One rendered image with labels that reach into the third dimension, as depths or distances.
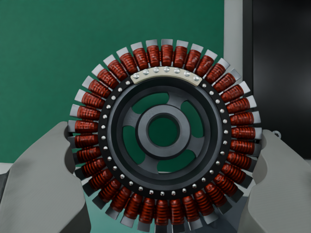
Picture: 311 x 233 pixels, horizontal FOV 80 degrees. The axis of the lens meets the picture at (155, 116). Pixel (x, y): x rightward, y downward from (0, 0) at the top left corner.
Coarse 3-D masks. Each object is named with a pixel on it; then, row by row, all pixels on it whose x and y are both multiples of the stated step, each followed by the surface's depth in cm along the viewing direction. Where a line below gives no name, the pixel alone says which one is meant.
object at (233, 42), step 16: (224, 0) 21; (240, 0) 21; (224, 16) 20; (240, 16) 20; (224, 32) 20; (240, 32) 20; (224, 48) 20; (240, 48) 20; (240, 64) 20; (240, 80) 19
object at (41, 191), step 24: (48, 144) 9; (24, 168) 8; (48, 168) 8; (72, 168) 9; (24, 192) 7; (48, 192) 7; (72, 192) 7; (0, 216) 6; (24, 216) 6; (48, 216) 6; (72, 216) 6
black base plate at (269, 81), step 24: (264, 0) 18; (288, 0) 18; (264, 24) 18; (288, 24) 18; (264, 48) 18; (288, 48) 18; (264, 72) 17; (288, 72) 17; (264, 96) 17; (288, 96) 17; (264, 120) 17; (288, 120) 17; (288, 144) 17
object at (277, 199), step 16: (272, 144) 10; (272, 160) 9; (288, 160) 9; (304, 160) 9; (256, 176) 9; (272, 176) 8; (288, 176) 8; (304, 176) 8; (256, 192) 7; (272, 192) 7; (288, 192) 7; (304, 192) 7; (256, 208) 6; (272, 208) 6; (288, 208) 6; (304, 208) 6; (240, 224) 7; (256, 224) 6; (272, 224) 6; (288, 224) 6; (304, 224) 6
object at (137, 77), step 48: (192, 48) 11; (96, 96) 11; (144, 96) 13; (192, 96) 13; (240, 96) 11; (96, 144) 11; (144, 144) 11; (192, 144) 12; (240, 144) 10; (144, 192) 10; (192, 192) 10; (240, 192) 10
